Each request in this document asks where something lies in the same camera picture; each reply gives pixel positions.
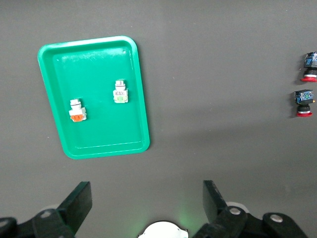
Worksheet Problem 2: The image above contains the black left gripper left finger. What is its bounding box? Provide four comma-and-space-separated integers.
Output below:
32, 181, 93, 238

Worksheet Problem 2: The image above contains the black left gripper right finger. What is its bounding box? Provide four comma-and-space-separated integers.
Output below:
195, 180, 248, 238

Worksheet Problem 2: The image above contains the white button orange contact block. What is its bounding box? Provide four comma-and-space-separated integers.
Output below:
68, 98, 88, 123

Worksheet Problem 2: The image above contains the white button green contact block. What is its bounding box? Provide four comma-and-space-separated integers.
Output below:
112, 79, 129, 104

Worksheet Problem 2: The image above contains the green plastic tray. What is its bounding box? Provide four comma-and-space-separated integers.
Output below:
37, 35, 151, 160

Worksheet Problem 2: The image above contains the red mushroom push button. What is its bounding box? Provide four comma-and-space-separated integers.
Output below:
294, 89, 317, 118
300, 51, 317, 83

